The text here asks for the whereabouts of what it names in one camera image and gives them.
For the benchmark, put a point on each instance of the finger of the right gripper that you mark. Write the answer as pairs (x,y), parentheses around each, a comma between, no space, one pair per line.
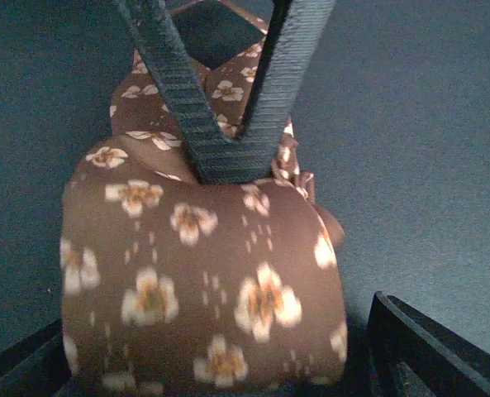
(295,29)
(161,48)

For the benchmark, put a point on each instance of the brown floral tie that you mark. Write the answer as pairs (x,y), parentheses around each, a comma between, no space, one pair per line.
(176,287)

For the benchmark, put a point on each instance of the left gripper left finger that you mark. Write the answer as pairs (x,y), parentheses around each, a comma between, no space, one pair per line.
(36,366)

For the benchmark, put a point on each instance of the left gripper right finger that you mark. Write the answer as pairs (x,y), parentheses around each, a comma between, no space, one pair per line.
(446,363)

